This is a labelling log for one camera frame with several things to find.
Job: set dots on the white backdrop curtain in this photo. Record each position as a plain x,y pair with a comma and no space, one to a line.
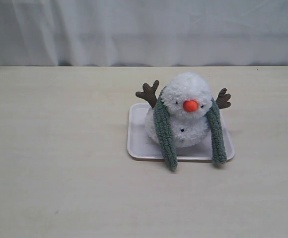
143,32

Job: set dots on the white rectangular tray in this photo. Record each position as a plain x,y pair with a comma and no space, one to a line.
141,147

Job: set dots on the white plush snowman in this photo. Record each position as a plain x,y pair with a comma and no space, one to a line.
187,98

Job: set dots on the green fuzzy scarf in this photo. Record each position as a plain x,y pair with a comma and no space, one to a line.
164,134

